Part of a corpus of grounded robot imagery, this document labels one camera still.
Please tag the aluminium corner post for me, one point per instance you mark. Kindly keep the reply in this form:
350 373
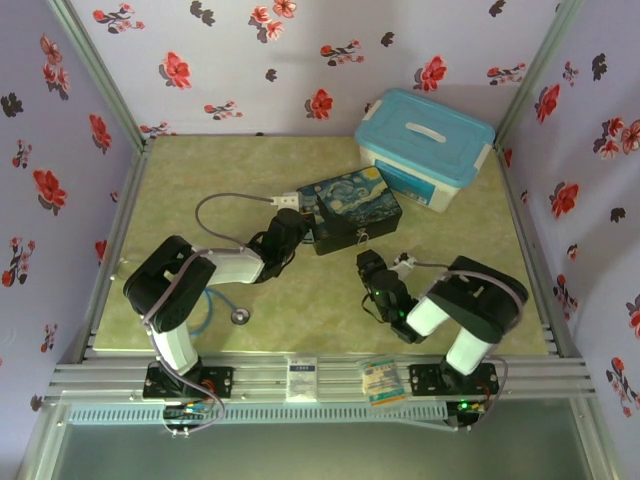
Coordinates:
540 75
100 75

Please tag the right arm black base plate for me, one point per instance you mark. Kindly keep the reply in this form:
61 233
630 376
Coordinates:
425 380

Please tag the green white paper packet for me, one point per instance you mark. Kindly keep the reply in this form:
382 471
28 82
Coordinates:
384 382

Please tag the starry night painted tin box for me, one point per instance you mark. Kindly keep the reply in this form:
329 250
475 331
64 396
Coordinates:
350 200

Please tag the aluminium front rail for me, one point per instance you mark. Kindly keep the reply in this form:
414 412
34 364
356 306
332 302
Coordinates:
340 372

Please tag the aluminium side rail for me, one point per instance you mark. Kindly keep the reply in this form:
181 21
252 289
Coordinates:
117 235
530 250

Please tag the white label card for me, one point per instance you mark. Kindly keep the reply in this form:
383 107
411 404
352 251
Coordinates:
302 380

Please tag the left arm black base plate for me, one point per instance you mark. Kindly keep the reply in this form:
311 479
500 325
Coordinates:
220 382

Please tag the blue lidded plastic storage box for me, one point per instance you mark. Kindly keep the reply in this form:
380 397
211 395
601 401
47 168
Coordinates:
425 150

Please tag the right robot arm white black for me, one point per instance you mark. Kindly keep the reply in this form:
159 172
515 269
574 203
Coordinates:
480 300

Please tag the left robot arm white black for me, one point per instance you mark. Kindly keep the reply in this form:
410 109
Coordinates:
230 267

